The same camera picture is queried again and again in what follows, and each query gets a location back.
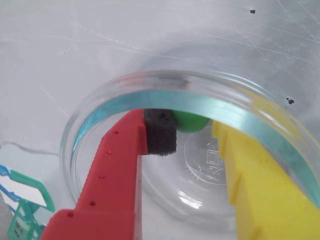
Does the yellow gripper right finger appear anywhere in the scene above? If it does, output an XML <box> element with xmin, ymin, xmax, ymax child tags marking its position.
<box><xmin>211</xmin><ymin>119</ymin><xmax>320</xmax><ymax>240</ymax></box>

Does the green round pill ball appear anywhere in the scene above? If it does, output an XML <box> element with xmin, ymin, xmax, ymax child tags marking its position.
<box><xmin>172</xmin><ymin>111</ymin><xmax>210</xmax><ymax>133</ymax></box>

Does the clear glass bowl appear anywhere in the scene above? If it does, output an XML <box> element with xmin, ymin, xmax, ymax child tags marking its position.
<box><xmin>59</xmin><ymin>69</ymin><xmax>320</xmax><ymax>226</ymax></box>

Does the white table cloth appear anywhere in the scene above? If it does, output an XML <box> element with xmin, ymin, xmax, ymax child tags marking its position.
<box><xmin>0</xmin><ymin>0</ymin><xmax>320</xmax><ymax>240</ymax></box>

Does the weekly pill organizer box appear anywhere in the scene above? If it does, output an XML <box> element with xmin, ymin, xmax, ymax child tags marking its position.
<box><xmin>0</xmin><ymin>163</ymin><xmax>56</xmax><ymax>240</ymax></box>

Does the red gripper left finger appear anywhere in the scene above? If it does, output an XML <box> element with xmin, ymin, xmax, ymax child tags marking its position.
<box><xmin>41</xmin><ymin>107</ymin><xmax>178</xmax><ymax>240</ymax></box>

